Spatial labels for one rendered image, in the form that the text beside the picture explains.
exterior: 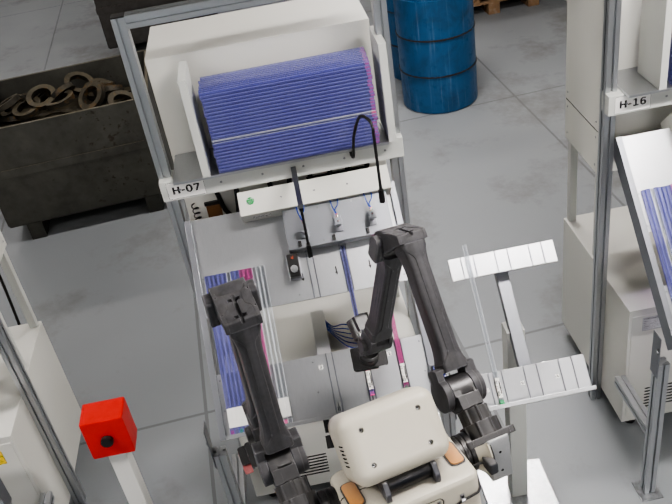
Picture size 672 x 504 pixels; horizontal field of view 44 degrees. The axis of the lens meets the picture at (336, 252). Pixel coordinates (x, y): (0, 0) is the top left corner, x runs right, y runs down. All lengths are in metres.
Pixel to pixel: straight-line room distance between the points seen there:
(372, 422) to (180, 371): 2.46
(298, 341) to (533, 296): 1.48
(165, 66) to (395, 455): 1.48
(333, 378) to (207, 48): 1.09
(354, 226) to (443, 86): 3.29
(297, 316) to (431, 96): 3.01
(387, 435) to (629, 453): 1.90
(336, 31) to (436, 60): 3.15
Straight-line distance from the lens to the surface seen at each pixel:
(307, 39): 2.63
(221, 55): 2.63
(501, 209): 4.79
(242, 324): 1.60
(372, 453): 1.66
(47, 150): 5.19
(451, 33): 5.71
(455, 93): 5.88
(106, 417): 2.76
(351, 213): 2.64
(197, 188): 2.64
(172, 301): 4.50
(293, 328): 3.11
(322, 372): 2.62
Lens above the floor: 2.57
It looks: 34 degrees down
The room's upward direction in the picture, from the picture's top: 10 degrees counter-clockwise
